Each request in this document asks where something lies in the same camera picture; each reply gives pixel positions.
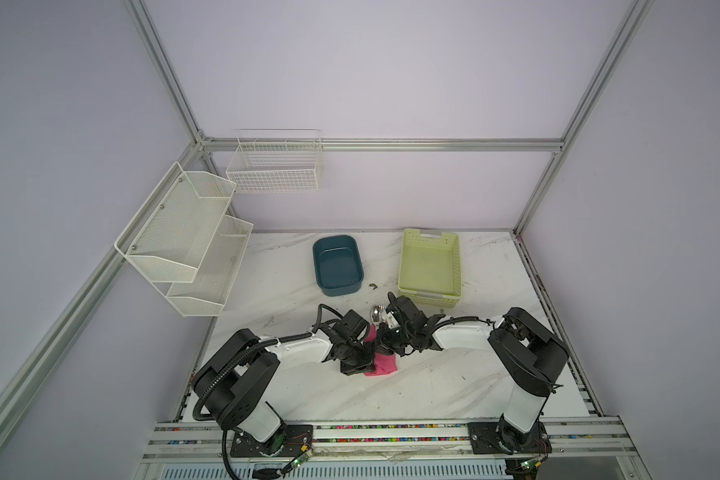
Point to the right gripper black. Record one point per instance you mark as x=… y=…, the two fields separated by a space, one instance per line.
x=381 y=340

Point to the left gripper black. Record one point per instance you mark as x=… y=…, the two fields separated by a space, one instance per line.
x=366 y=365

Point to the spoon with teal handle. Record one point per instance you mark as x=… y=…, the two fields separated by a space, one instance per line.
x=378 y=314

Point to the pink paper napkin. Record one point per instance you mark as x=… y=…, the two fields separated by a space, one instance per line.
x=383 y=364

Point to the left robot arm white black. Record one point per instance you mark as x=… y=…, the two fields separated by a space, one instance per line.
x=230 y=387

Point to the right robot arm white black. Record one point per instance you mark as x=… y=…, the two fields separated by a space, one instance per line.
x=533 y=356

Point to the light green perforated basket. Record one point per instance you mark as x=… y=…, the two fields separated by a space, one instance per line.
x=430 y=267

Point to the dark teal plastic tub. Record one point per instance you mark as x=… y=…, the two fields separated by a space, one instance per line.
x=338 y=265

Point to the white mesh two-tier shelf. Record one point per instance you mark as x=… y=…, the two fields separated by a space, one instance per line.
x=186 y=243

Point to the white wire wall basket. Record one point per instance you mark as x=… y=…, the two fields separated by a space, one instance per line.
x=269 y=161

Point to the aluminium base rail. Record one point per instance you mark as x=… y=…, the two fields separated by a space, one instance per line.
x=404 y=440

